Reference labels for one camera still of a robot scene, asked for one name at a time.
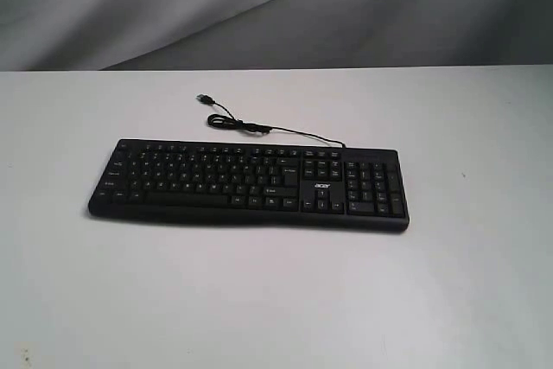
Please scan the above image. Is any black acer keyboard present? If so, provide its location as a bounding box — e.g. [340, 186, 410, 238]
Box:
[88, 139, 410, 233]

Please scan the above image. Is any black keyboard usb cable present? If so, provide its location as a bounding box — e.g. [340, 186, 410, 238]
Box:
[194, 92, 349, 150]

